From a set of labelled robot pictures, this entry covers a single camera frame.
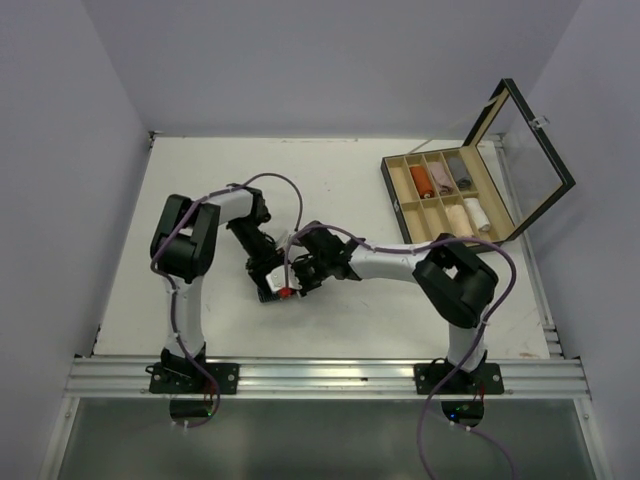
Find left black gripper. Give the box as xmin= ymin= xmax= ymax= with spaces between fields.
xmin=228 ymin=217 xmax=287 ymax=297

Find white pink-trimmed underwear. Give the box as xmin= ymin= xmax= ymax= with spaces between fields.
xmin=464 ymin=197 xmax=491 ymax=233

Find blue striped boxer shorts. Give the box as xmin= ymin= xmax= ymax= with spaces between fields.
xmin=257 ymin=287 xmax=299 ymax=303

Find beige underwear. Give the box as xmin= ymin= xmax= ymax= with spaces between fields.
xmin=445 ymin=204 xmax=474 ymax=238

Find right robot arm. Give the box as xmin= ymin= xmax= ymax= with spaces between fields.
xmin=287 ymin=222 xmax=498 ymax=393

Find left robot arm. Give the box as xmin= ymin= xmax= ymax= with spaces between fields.
xmin=147 ymin=185 xmax=284 ymax=393

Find rolled orange underwear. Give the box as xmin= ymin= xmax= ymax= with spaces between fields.
xmin=409 ymin=165 xmax=435 ymax=199

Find rolled pink underwear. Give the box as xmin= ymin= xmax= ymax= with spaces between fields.
xmin=428 ymin=162 xmax=454 ymax=196

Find rolled grey underwear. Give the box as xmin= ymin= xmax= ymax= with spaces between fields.
xmin=446 ymin=156 xmax=473 ymax=191

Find black wooden compartment box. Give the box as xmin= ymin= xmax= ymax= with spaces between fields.
xmin=381 ymin=78 xmax=576 ymax=244

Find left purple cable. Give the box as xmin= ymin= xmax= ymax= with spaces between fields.
xmin=149 ymin=172 xmax=306 ymax=428

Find purple cable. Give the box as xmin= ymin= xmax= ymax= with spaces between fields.
xmin=149 ymin=172 xmax=306 ymax=428
xmin=282 ymin=223 xmax=518 ymax=480

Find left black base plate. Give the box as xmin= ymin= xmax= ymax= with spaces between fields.
xmin=145 ymin=363 xmax=239 ymax=395

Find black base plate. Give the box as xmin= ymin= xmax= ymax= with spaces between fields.
xmin=413 ymin=361 xmax=505 ymax=396
xmin=145 ymin=363 xmax=239 ymax=395

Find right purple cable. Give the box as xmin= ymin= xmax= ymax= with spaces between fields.
xmin=282 ymin=223 xmax=518 ymax=480

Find aluminium mounting rail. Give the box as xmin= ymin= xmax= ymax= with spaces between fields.
xmin=64 ymin=356 xmax=590 ymax=400

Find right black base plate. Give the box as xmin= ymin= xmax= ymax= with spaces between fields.
xmin=413 ymin=361 xmax=505 ymax=396

